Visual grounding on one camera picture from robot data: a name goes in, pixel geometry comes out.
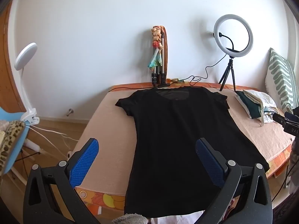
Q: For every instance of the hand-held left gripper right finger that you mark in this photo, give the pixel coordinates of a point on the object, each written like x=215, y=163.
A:
x=210, y=163

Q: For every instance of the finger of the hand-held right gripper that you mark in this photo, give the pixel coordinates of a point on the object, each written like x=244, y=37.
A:
x=279, y=118

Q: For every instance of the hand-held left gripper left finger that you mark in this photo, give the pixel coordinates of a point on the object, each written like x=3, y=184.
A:
x=85, y=161

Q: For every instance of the black t-shirt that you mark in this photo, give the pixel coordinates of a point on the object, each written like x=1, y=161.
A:
x=168, y=126

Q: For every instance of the folded clothes pile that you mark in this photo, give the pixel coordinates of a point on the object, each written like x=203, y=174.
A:
x=265, y=100

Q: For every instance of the dark green folded garment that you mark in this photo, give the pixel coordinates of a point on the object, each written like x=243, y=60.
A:
x=251, y=106

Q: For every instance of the white folded cloth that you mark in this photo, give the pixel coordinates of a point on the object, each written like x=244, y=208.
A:
x=243, y=106

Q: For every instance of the green striped pillow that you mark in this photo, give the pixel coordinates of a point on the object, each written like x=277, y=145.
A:
x=280, y=79

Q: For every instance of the orange floral bed sheet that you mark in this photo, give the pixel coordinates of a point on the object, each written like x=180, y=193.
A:
x=102, y=200

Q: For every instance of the beige blanket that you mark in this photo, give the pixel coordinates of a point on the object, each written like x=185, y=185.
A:
x=112, y=126

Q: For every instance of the metal door stop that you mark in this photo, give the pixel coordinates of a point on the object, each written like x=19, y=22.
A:
x=69, y=112

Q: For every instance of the blue chair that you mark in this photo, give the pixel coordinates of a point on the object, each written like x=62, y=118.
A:
x=14, y=155

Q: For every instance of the grey fuzzy cloth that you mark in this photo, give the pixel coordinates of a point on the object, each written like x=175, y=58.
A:
x=129, y=219

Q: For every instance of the folded grey tripod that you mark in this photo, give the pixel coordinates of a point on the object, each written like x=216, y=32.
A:
x=161, y=71

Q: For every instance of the wooden door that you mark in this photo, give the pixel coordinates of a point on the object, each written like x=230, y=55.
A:
x=9, y=79

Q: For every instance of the colourful floral scarf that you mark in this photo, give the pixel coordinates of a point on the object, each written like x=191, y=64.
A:
x=157, y=59

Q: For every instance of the white clamp lamp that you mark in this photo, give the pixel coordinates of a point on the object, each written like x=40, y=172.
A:
x=25, y=53

